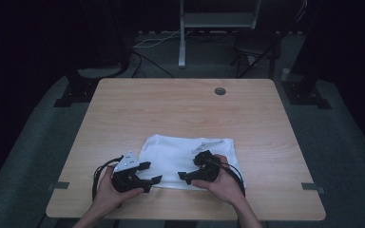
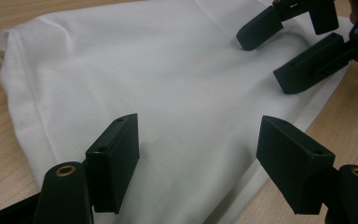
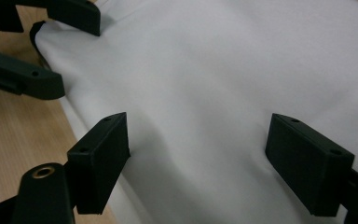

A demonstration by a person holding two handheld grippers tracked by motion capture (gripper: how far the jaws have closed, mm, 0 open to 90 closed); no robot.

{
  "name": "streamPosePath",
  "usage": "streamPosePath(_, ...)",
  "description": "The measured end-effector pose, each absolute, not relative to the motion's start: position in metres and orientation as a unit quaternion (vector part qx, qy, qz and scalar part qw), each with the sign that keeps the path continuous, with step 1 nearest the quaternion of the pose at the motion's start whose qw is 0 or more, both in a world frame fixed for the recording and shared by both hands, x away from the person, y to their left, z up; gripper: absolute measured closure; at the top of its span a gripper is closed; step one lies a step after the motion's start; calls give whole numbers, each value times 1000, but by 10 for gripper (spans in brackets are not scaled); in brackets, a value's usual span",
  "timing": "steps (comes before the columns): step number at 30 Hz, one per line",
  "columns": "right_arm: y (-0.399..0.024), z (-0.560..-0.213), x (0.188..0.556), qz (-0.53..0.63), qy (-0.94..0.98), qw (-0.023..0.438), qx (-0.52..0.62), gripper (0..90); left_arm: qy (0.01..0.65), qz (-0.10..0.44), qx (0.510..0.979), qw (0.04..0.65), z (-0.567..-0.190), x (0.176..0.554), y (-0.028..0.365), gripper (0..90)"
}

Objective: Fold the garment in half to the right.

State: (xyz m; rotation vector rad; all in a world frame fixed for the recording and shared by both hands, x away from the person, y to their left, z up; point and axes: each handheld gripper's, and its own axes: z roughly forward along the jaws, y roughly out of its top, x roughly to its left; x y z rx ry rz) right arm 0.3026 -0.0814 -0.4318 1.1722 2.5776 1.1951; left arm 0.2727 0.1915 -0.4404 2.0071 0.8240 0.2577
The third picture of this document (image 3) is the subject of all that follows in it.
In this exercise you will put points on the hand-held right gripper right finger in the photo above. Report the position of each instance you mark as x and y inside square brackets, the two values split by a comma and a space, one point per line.
[310, 165]

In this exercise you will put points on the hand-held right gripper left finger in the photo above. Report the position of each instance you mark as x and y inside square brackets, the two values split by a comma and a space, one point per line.
[101, 165]

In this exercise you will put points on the white tank top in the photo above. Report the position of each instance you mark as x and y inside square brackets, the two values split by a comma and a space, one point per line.
[199, 77]

